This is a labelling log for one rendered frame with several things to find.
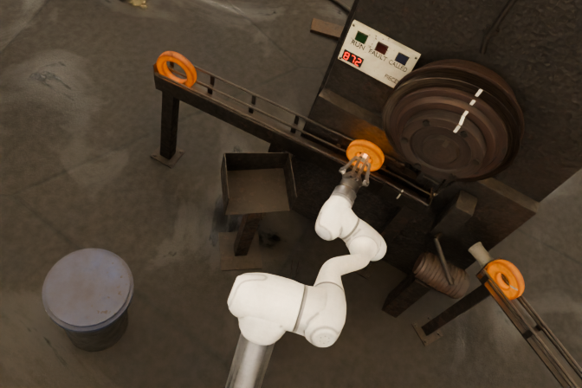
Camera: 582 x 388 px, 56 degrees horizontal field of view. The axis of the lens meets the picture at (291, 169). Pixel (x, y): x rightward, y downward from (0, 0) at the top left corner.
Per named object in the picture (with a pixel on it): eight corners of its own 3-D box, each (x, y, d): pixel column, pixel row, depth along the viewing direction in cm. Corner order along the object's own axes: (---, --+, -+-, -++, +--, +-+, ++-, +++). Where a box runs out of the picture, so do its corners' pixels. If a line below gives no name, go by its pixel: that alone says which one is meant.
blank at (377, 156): (353, 132, 214) (350, 139, 212) (389, 150, 212) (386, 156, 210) (345, 155, 227) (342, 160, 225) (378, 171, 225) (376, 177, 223)
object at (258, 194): (207, 232, 269) (223, 151, 210) (259, 230, 276) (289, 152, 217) (210, 271, 258) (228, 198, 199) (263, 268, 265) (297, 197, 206)
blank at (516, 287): (491, 284, 219) (485, 287, 218) (493, 252, 213) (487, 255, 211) (524, 304, 206) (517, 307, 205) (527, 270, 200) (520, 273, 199)
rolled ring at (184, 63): (194, 67, 226) (198, 61, 228) (155, 48, 227) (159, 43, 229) (192, 95, 241) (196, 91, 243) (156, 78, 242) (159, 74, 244)
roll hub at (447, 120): (391, 144, 197) (424, 94, 174) (461, 182, 195) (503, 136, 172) (386, 155, 194) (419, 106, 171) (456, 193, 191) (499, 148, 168)
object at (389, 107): (370, 129, 211) (420, 42, 173) (478, 187, 207) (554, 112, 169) (364, 139, 208) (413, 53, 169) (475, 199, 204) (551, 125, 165)
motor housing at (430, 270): (384, 287, 274) (429, 243, 230) (423, 310, 272) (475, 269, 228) (374, 309, 267) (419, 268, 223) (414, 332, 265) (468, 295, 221)
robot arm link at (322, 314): (352, 284, 155) (307, 271, 155) (352, 327, 138) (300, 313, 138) (339, 319, 160) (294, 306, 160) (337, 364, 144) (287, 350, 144)
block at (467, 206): (436, 214, 236) (462, 186, 216) (452, 223, 235) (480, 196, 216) (428, 233, 230) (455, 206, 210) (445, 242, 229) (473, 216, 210)
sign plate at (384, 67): (339, 55, 203) (354, 19, 188) (401, 87, 201) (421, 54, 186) (337, 59, 202) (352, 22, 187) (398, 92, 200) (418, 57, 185)
